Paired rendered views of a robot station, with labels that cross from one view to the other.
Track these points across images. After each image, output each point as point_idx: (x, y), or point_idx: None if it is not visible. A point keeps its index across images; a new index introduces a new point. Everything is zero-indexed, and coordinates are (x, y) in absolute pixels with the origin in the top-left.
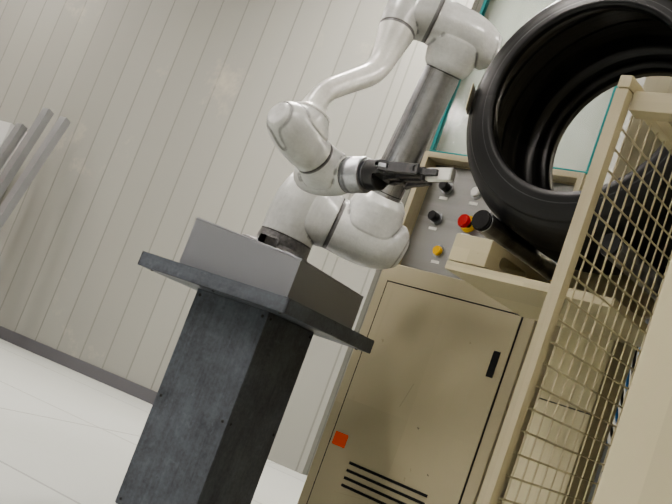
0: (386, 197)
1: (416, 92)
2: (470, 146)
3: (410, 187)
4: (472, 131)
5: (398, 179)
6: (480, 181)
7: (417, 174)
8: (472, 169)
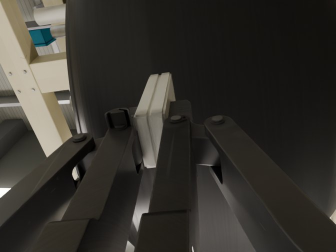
0: None
1: None
2: (78, 96)
3: (318, 226)
4: (75, 120)
5: (77, 219)
6: (74, 14)
7: (84, 133)
8: (81, 48)
